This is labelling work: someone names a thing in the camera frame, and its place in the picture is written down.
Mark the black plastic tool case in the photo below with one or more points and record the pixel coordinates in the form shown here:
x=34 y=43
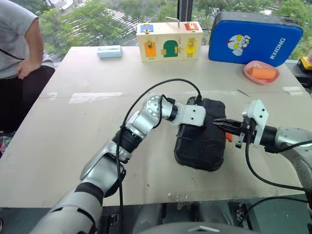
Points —
x=200 y=146

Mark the yellow black device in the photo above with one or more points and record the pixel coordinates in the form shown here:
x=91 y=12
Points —
x=306 y=64

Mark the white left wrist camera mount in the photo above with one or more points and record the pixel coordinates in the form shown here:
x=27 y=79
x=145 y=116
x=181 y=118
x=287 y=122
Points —
x=192 y=114

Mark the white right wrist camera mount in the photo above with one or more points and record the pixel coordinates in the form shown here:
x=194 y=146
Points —
x=259 y=112

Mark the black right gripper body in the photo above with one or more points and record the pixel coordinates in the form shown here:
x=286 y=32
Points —
x=247 y=131

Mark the person's bare hand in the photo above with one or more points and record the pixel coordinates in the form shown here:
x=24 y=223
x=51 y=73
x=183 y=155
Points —
x=28 y=69

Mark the light grey robot chest cover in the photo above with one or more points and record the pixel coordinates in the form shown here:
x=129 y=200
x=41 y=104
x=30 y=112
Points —
x=195 y=229

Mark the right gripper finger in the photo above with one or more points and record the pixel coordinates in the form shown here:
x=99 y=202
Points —
x=231 y=129
x=229 y=122

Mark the dark side shelf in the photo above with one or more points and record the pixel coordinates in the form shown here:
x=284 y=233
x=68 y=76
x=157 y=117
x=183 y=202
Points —
x=299 y=80

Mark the pink plastic dish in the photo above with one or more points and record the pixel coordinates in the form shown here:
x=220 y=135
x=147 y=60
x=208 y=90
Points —
x=248 y=74

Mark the person's bare forearm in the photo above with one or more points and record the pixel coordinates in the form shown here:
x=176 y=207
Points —
x=35 y=41

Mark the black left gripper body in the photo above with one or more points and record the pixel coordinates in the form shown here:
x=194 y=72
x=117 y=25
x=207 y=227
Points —
x=193 y=101

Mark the black window frame post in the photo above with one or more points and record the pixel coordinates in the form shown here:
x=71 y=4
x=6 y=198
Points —
x=185 y=9

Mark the person's grey t-shirt torso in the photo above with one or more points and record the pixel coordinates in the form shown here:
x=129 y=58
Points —
x=14 y=36

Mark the wooden lock box coloured doors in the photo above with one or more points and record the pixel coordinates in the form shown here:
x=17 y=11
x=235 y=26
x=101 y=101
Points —
x=170 y=34

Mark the person's black trousers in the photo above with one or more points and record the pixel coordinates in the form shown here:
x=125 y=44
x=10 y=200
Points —
x=26 y=97

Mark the light blue cardboard box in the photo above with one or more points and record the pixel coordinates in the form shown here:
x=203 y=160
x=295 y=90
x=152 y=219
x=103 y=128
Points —
x=109 y=52

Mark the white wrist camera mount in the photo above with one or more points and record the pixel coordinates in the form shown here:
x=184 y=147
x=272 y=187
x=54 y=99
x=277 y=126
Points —
x=259 y=112
x=192 y=114

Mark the blue cartoon print case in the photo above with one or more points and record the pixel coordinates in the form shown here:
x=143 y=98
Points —
x=258 y=34

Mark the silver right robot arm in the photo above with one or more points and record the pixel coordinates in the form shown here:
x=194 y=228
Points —
x=292 y=139

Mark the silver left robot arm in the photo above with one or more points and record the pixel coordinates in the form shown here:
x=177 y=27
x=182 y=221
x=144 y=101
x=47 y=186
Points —
x=97 y=170

